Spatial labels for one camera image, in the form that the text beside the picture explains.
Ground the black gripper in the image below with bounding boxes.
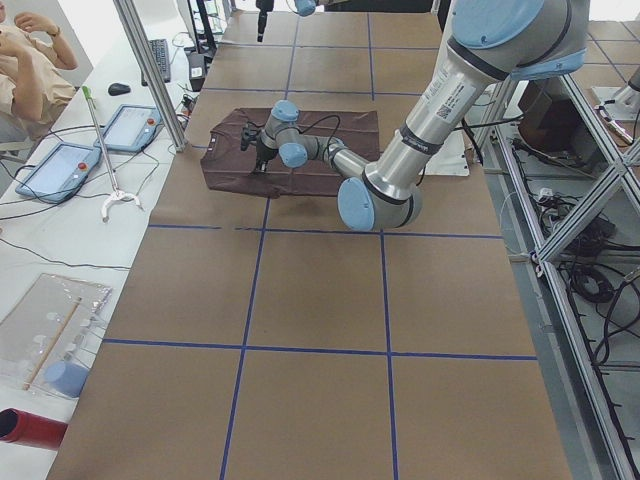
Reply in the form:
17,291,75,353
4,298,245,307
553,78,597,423
252,139,274,175
255,0,274,42

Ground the dark brown t-shirt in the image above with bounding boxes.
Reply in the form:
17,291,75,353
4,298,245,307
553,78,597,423
200,108,380,198

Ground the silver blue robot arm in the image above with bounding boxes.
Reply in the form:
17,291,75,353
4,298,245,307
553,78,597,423
254,1,590,231
255,0,343,43

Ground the black keyboard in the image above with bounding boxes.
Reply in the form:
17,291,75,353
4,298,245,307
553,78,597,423
148,39,171,83

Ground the blue teach pendant far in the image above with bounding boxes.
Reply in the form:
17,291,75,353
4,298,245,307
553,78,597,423
102,104,162,153

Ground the blue teach pendant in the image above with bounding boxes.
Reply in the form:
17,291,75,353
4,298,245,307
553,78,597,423
15,142,101,204
102,104,162,153

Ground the white reacher grabber tool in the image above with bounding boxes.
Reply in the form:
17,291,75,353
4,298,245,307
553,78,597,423
81,85,143,223

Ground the black computer mouse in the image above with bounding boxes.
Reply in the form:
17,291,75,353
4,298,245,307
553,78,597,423
107,82,131,96

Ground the blue teach pendant near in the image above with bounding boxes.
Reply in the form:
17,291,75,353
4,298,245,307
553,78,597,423
15,142,101,204

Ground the wooden stick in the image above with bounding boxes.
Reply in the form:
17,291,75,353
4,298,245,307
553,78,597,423
22,297,82,391

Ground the person in beige shirt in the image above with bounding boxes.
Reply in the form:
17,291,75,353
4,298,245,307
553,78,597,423
1,6,78,142

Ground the clear plastic bag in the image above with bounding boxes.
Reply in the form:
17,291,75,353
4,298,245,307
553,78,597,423
1,274,112,399

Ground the red cylinder tube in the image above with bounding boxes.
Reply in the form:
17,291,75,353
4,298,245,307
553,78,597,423
1,408,68,450

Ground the aluminium frame post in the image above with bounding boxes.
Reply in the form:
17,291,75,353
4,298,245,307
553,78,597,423
113,0,187,152

